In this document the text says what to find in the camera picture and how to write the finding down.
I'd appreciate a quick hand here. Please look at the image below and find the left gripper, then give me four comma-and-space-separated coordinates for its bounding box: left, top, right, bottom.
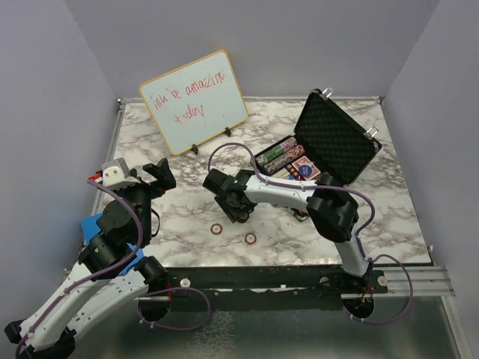
115, 158, 177, 243

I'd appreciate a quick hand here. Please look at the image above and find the red 5 poker chip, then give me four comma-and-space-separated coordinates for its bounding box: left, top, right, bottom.
244, 233, 257, 245
210, 223, 223, 235

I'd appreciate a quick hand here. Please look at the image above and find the blue small blind button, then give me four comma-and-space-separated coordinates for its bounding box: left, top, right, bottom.
299, 165, 312, 177

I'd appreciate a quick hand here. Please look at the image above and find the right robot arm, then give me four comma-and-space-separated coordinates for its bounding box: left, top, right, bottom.
203, 169, 372, 292

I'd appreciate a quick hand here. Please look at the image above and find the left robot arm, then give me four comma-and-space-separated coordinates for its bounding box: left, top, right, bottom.
4, 158, 176, 358

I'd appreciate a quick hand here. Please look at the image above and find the blue plastic box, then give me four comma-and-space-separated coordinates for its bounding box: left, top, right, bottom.
81, 214, 144, 276

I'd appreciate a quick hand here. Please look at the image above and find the black poker chip case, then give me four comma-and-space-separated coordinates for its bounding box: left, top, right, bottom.
254, 88, 382, 185

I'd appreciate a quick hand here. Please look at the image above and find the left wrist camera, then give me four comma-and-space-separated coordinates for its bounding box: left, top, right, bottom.
89, 158, 140, 191

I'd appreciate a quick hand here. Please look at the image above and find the white whiteboard yellow frame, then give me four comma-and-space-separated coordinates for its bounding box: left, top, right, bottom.
139, 49, 248, 156

